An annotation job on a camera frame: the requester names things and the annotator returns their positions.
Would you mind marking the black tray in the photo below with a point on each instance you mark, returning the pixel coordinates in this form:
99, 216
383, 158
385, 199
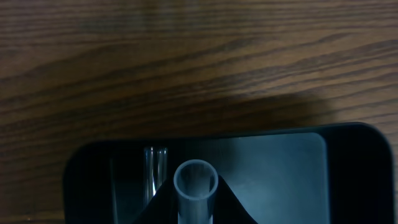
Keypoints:
280, 174

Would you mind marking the clear test tube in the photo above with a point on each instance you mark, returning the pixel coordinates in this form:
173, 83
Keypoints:
196, 214
155, 168

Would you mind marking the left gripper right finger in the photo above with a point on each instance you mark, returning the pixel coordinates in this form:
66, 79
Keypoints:
230, 211

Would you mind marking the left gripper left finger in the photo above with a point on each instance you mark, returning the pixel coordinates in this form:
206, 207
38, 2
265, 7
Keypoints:
158, 213

